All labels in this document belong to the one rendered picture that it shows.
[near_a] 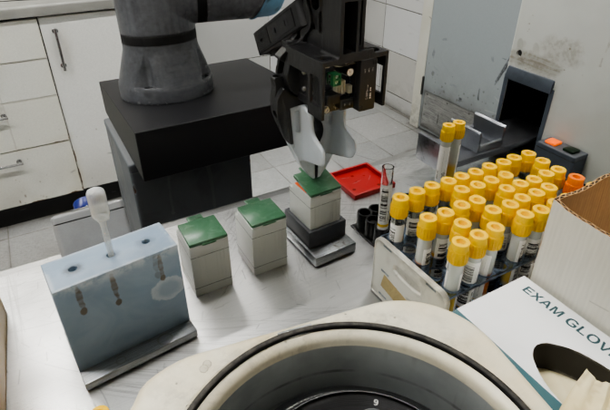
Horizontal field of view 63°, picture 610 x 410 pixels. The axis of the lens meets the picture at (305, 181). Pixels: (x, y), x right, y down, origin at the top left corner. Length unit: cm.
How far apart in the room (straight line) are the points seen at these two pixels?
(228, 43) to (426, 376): 269
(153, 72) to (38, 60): 133
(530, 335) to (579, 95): 41
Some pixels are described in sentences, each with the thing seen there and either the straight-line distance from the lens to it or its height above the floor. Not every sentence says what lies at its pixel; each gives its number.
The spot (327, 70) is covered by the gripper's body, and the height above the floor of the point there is 110.
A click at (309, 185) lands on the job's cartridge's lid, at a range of 53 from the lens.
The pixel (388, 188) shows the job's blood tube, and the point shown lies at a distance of 54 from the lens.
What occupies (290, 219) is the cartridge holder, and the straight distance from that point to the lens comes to 57.
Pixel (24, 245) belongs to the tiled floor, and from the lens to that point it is 228.
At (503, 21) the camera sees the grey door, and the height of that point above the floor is 71.
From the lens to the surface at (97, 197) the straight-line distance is 40.
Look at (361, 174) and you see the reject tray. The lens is 72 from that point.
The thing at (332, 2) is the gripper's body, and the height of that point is 116.
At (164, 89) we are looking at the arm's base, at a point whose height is 97.
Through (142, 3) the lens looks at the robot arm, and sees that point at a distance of 78.
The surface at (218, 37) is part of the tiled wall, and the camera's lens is 290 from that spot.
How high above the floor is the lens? 124
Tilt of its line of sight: 31 degrees down
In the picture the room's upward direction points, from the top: straight up
